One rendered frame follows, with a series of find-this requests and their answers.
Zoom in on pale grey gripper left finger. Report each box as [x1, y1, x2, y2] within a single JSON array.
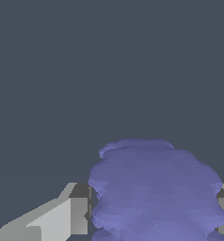
[[0, 182, 94, 241]]

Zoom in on purple ridged lumpy object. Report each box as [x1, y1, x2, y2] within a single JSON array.
[[87, 138, 224, 241]]

